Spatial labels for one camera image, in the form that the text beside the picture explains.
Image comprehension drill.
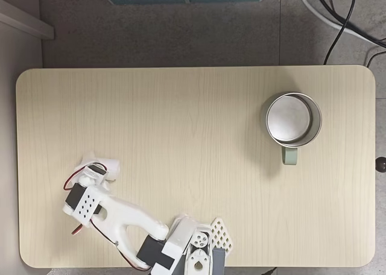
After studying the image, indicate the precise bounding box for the white ledge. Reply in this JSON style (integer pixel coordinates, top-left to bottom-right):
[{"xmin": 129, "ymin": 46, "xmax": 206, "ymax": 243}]
[{"xmin": 0, "ymin": 0, "xmax": 55, "ymax": 41}]

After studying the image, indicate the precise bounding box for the white floor cable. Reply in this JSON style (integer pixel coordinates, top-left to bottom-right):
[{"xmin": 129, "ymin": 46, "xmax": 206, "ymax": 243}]
[{"xmin": 295, "ymin": 0, "xmax": 386, "ymax": 48}]

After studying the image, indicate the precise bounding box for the stainless steel cup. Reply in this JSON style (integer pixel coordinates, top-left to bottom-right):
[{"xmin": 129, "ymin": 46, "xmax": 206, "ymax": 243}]
[{"xmin": 260, "ymin": 92, "xmax": 323, "ymax": 166}]

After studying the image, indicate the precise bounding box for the white dressing roll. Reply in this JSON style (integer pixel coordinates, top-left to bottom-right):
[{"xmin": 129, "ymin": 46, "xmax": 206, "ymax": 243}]
[{"xmin": 98, "ymin": 157, "xmax": 122, "ymax": 181}]

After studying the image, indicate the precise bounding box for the black floor cable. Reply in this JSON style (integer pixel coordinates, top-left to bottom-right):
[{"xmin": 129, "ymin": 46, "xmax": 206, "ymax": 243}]
[
  {"xmin": 365, "ymin": 49, "xmax": 386, "ymax": 68},
  {"xmin": 312, "ymin": 0, "xmax": 386, "ymax": 46},
  {"xmin": 323, "ymin": 0, "xmax": 355, "ymax": 66}
]

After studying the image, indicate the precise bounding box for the grey clamp block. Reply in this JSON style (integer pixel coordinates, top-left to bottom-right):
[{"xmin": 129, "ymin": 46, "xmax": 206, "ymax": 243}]
[{"xmin": 210, "ymin": 247, "xmax": 226, "ymax": 275}]

